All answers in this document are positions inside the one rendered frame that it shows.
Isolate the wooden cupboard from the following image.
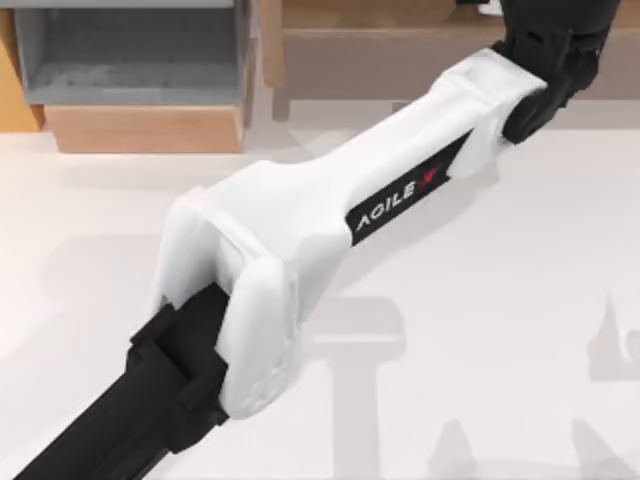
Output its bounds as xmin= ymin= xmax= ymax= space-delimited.
xmin=0 ymin=0 xmax=47 ymax=134

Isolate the grey pierced drawer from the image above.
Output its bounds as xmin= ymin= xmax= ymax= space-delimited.
xmin=13 ymin=0 xmax=257 ymax=108

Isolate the wooden open shelf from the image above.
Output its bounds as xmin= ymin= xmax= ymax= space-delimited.
xmin=263 ymin=0 xmax=640 ymax=122

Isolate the pale wooden drawer front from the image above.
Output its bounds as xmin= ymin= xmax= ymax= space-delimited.
xmin=43 ymin=99 xmax=247 ymax=154

